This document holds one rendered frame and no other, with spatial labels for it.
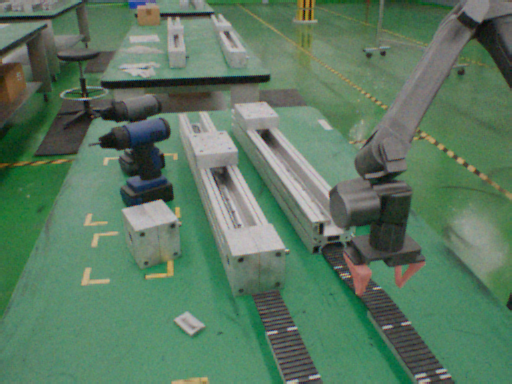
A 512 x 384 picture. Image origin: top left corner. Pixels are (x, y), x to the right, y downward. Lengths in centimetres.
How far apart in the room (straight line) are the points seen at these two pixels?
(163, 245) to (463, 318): 59
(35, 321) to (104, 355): 16
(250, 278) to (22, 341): 41
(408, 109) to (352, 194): 20
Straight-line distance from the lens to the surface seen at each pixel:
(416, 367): 77
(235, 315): 86
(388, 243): 77
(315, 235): 98
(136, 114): 134
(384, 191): 73
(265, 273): 88
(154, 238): 96
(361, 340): 83
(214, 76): 253
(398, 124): 79
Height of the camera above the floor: 136
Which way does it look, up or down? 27 degrees down
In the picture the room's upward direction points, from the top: straight up
